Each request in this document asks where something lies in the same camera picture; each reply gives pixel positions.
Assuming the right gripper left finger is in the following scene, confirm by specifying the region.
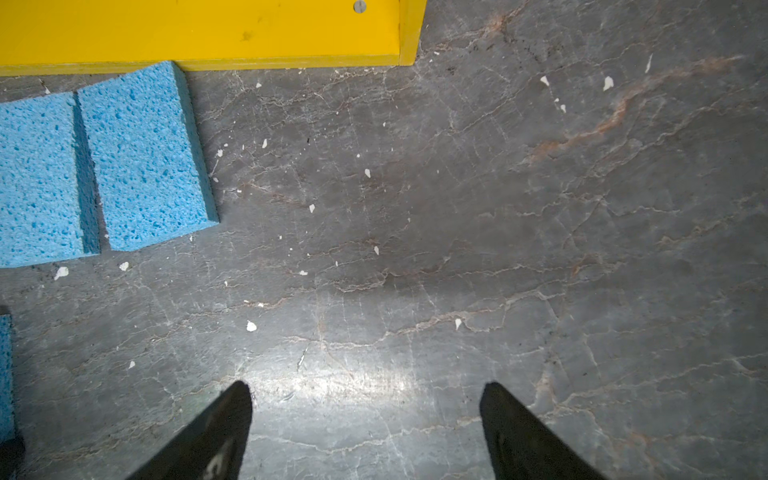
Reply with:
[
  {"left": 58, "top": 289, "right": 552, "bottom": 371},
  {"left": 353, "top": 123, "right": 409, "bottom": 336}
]
[{"left": 130, "top": 381, "right": 253, "bottom": 479}]

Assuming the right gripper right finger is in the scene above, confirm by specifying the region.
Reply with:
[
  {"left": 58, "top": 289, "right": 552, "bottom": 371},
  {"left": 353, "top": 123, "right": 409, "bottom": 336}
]
[{"left": 479, "top": 382, "right": 604, "bottom": 480}]

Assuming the blue sponge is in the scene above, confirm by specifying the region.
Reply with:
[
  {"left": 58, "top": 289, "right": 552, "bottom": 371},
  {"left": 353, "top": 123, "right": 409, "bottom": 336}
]
[
  {"left": 77, "top": 61, "right": 219, "bottom": 251},
  {"left": 0, "top": 312, "right": 16, "bottom": 442},
  {"left": 1, "top": 92, "right": 100, "bottom": 268}
]

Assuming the yellow pink blue shelf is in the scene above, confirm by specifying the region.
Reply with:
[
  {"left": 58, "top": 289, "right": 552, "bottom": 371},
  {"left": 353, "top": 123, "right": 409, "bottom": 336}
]
[{"left": 1, "top": 0, "right": 426, "bottom": 76}]

